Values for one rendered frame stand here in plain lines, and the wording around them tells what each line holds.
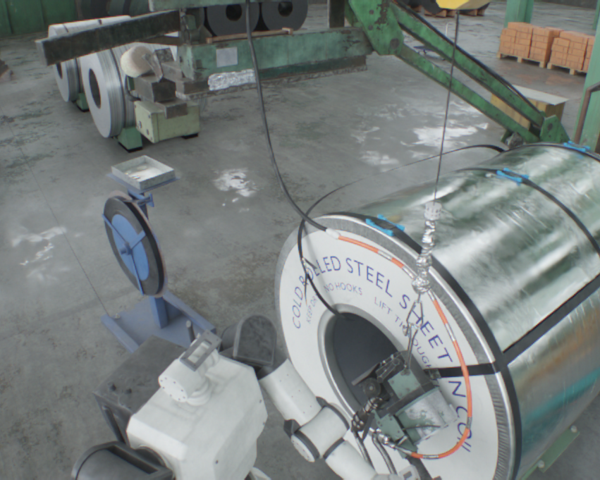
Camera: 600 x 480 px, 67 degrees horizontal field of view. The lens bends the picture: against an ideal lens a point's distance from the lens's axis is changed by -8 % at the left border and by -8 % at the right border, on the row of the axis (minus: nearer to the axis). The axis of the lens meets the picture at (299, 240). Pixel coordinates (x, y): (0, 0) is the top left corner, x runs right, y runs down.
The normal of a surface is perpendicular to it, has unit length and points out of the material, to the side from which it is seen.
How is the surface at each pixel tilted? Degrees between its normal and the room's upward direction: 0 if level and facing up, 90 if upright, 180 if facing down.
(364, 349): 57
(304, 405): 46
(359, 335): 74
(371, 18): 90
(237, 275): 0
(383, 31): 90
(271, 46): 90
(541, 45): 90
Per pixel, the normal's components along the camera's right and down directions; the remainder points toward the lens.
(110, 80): 0.56, 0.12
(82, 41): 0.76, 0.33
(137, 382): -0.04, -0.84
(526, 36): -0.79, 0.32
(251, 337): 0.43, -0.33
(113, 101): 0.59, 0.48
